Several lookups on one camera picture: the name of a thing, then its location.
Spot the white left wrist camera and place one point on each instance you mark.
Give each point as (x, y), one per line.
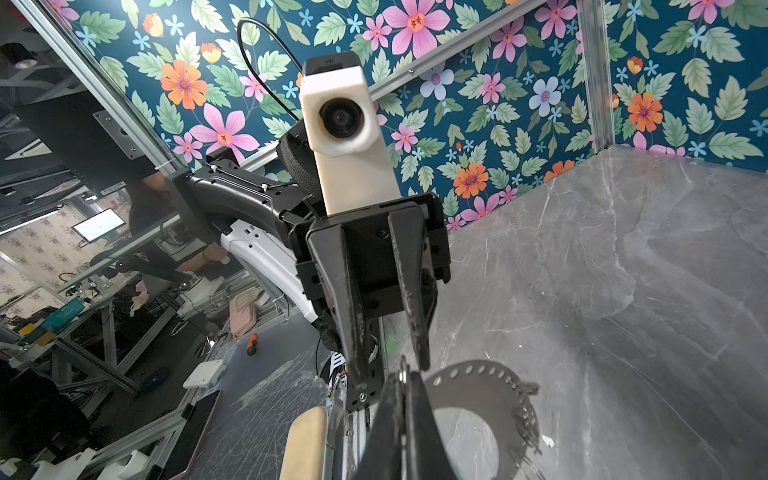
(343, 131)

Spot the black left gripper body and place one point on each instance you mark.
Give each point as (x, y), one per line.
(369, 244)

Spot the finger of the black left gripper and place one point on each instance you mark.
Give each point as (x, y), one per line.
(406, 227)
(333, 262)

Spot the metal keyring with red grip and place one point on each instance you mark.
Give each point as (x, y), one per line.
(500, 398)

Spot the beige pad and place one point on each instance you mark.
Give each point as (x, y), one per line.
(305, 449)

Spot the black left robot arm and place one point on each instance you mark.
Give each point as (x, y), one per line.
(251, 216)

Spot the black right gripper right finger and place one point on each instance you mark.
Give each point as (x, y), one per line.
(425, 454)

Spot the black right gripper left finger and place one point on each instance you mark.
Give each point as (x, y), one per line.
(382, 455)

